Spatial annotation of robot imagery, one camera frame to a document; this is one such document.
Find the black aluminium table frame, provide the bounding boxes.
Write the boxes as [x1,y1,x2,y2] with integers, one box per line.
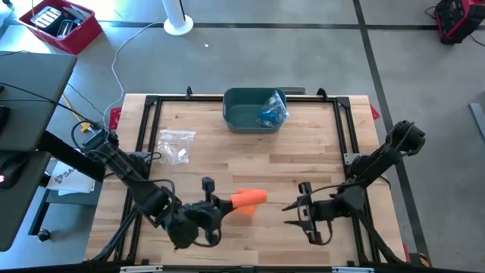
[85,86,412,266]

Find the black desk support beam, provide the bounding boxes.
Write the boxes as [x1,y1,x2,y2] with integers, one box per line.
[37,130,107,183]

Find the white pedestal tower fan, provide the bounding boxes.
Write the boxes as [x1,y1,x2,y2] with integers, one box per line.
[161,0,195,36]

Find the yellow cable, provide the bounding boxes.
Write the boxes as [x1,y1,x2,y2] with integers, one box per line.
[61,93,94,134]

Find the clear plastic bag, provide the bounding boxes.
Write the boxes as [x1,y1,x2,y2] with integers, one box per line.
[157,129,197,165]
[256,89,290,129]

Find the black desk cable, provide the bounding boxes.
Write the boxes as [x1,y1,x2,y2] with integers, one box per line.
[0,81,111,136]

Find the black computer mouse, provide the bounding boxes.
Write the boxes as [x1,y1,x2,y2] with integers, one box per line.
[0,157,28,190]

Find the red and black equipment case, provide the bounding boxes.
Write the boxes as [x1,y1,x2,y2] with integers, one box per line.
[433,0,485,46]

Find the white edge bracket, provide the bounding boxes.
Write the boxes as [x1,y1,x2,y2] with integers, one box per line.
[120,265,164,273]
[332,266,375,273]

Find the dark grey desk panel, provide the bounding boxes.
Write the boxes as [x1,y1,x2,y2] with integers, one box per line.
[0,151,52,253]

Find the red plastic crate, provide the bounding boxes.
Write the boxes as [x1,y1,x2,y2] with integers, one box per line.
[18,0,104,55]

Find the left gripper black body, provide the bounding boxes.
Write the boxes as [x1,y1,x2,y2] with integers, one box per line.
[181,177,225,249]

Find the grey metal bar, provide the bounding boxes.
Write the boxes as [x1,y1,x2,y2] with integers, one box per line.
[468,102,485,142]

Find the white printed papers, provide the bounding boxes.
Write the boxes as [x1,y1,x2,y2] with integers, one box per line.
[45,161,96,195]

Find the white floor cable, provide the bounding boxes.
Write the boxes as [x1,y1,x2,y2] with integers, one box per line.
[102,21,166,119]

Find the dark teal plastic bin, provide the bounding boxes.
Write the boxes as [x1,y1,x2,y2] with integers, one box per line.
[222,87,288,134]

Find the grey desk foot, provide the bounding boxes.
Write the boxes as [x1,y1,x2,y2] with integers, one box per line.
[28,188,100,237]

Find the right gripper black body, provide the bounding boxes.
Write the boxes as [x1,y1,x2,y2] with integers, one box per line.
[297,181,342,246]

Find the grey desk top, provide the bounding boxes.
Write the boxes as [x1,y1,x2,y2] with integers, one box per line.
[0,51,78,152]

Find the white ribbed device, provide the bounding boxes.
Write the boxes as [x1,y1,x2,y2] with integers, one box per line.
[30,6,63,30]

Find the silver mounting plate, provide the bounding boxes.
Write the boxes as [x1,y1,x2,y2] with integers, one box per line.
[343,152,365,166]

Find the orange elastic bandage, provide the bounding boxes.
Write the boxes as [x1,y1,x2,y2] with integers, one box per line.
[230,188,268,217]

